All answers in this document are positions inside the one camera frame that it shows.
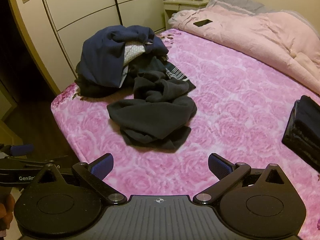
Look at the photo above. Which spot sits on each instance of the pale pink comforter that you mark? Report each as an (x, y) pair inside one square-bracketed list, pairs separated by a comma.
[(250, 35)]

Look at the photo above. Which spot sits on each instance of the pink floral blanket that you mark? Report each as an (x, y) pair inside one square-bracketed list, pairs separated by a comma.
[(225, 105)]

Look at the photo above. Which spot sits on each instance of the black smartphone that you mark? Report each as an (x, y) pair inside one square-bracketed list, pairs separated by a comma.
[(203, 22)]

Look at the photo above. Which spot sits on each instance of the cream sliding-door wardrobe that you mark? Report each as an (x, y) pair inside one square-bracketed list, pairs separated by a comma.
[(87, 5)]

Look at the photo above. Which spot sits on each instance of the stack of dark clothes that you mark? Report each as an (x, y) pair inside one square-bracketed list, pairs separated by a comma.
[(303, 127)]

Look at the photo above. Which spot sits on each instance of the dark striped garment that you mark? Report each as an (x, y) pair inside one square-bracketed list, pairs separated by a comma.
[(175, 73)]

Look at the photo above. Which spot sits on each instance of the grey striped pillow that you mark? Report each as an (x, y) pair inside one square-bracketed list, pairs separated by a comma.
[(230, 1)]

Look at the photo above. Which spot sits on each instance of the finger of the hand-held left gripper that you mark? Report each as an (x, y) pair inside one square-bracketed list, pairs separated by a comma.
[(30, 161), (22, 149)]

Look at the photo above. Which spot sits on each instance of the white vanity table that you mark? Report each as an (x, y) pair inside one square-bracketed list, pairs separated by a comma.
[(175, 7)]

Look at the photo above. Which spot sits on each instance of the person's left hand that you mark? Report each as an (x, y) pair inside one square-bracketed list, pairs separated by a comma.
[(5, 207)]

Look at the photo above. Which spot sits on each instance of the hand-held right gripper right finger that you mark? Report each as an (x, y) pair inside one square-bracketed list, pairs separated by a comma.
[(217, 165)]

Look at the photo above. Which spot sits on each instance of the white patterned cloth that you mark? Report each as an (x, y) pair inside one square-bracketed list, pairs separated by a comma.
[(131, 52)]

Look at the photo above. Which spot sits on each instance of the dark grey fleece garment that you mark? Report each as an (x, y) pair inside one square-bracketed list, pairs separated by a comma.
[(150, 115)]

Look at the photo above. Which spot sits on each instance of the navy blue garment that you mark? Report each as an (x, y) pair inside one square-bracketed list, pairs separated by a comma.
[(100, 55)]

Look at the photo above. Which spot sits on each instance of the crumpled black garment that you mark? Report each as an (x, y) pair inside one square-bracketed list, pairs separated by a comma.
[(92, 91)]

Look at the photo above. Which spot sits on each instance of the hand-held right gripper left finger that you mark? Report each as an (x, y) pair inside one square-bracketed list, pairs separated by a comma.
[(103, 165)]

